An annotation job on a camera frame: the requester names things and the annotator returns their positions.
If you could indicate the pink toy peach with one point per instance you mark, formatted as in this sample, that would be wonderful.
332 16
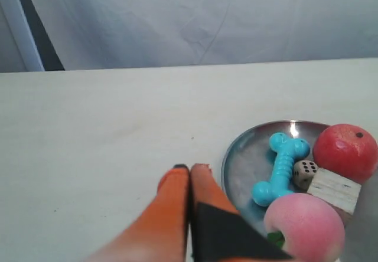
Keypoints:
312 229

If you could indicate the large round metal plate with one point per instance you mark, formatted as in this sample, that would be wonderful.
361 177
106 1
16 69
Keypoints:
249 160

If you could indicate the wooden cube block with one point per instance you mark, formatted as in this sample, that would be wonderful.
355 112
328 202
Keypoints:
339 192

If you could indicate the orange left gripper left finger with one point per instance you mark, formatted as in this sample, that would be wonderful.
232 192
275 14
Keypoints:
160 232

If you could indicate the dark vertical frame post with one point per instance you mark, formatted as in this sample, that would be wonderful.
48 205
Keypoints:
45 49

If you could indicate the teal toy dog bone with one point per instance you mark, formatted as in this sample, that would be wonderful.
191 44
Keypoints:
288 150

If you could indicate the small wooden die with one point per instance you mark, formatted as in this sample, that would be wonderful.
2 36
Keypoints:
303 173

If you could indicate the white backdrop curtain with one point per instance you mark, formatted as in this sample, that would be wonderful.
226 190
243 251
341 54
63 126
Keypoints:
97 34

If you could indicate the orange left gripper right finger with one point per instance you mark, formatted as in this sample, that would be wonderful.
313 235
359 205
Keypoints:
219 233

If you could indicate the red toy apple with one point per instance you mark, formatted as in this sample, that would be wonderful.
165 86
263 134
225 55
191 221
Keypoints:
347 150

